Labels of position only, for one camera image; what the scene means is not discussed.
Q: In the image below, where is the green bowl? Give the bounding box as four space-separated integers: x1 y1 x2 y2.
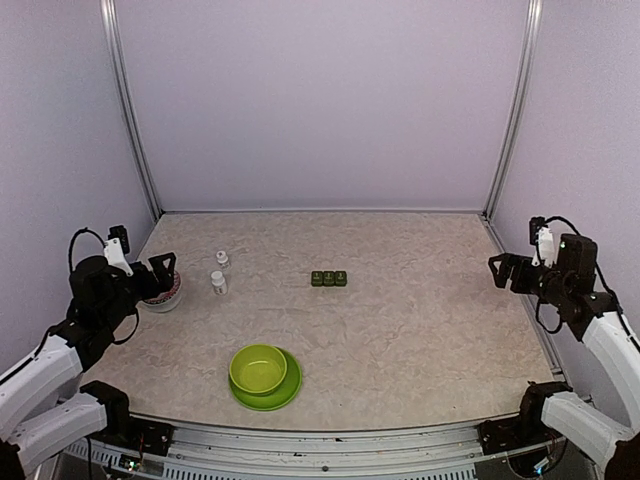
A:
229 344 288 395

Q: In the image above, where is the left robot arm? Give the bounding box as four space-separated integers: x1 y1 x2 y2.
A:
1 253 176 479

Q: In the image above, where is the right aluminium frame post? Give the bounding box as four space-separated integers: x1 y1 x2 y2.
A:
483 0 544 223

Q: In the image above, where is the aluminium front rail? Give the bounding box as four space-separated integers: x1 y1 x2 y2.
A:
33 420 603 479

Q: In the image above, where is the aluminium frame post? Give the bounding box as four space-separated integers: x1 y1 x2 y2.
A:
483 0 544 223
100 0 164 223

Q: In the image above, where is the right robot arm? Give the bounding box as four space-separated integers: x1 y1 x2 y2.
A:
478 217 639 479

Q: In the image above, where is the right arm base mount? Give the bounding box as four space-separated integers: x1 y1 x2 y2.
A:
477 416 559 455

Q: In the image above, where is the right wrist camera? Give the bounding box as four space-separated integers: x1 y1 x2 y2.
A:
529 216 556 267

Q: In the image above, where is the red patterned white bowl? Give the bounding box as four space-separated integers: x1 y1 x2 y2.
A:
141 271 182 313

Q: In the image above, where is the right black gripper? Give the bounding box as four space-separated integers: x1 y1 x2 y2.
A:
489 252 572 306

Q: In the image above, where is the white pill bottle with code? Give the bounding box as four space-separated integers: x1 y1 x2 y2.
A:
216 250 231 271

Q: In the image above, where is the left aluminium frame post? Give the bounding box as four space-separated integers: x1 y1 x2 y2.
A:
100 0 164 223

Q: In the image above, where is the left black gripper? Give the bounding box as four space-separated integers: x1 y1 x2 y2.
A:
99 252 176 331

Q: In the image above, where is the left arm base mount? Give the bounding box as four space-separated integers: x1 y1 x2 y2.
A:
90 416 174 457

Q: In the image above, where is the green plate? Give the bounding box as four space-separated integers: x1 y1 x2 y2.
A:
228 347 302 411

